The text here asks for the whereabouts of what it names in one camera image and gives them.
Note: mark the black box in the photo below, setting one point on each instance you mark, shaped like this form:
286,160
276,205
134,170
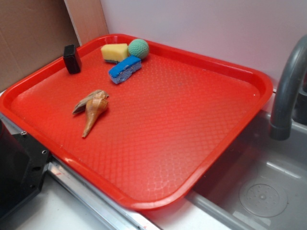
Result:
72,59

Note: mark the red plastic tray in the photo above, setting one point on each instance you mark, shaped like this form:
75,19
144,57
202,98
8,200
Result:
163,128

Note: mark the blue sponge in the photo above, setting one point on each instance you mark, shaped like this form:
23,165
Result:
124,69

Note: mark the orange spiral seashell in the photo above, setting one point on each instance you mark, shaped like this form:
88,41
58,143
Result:
93,109

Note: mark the green ball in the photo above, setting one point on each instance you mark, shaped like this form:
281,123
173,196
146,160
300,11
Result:
138,48

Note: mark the brown flat seashell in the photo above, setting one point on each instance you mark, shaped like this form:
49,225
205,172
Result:
81,105

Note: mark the yellow sponge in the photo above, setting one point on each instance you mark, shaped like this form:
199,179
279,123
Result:
114,53

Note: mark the grey sink basin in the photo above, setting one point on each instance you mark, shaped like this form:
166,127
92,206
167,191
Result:
258,183

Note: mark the grey faucet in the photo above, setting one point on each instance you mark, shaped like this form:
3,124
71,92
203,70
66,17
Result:
290,102

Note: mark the brown cardboard panel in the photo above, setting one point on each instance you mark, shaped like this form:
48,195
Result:
34,32

